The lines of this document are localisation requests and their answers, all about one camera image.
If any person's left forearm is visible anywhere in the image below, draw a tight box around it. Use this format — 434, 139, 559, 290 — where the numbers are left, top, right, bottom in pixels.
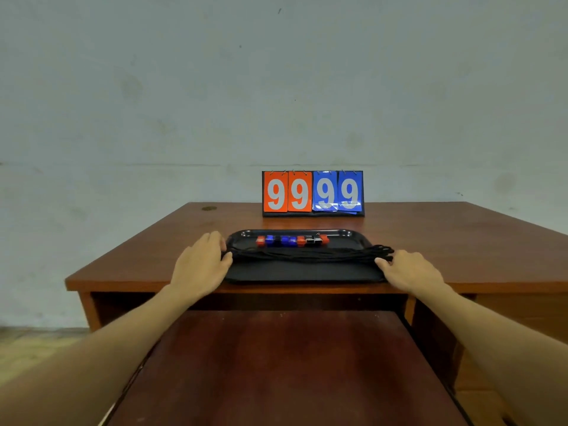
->
0, 283, 196, 426

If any person's right hand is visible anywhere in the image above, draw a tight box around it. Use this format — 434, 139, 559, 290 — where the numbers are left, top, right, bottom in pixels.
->
374, 249, 446, 296

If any plain wooden side drawer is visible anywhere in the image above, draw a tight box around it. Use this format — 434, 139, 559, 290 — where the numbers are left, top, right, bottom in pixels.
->
454, 388, 518, 426

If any pile of black laces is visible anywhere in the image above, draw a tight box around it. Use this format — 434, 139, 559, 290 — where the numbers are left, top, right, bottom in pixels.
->
226, 244, 395, 264

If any person's left hand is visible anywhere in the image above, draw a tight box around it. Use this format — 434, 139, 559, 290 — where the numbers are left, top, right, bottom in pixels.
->
169, 231, 234, 302

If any black plastic tray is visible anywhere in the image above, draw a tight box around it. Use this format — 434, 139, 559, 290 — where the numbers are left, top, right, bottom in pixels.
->
223, 228, 387, 283

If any brown wooden desk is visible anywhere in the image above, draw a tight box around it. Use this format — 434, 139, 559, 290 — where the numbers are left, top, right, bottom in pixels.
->
65, 201, 568, 426

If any orange and blue flip scoreboard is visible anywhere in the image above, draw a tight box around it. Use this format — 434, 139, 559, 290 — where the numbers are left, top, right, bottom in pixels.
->
261, 170, 366, 218

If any pull-out wooden desk shelf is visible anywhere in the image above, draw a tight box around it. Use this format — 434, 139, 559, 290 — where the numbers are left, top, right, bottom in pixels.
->
106, 310, 469, 426

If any person's right forearm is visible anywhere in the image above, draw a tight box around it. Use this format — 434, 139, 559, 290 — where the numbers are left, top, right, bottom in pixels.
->
415, 281, 568, 426

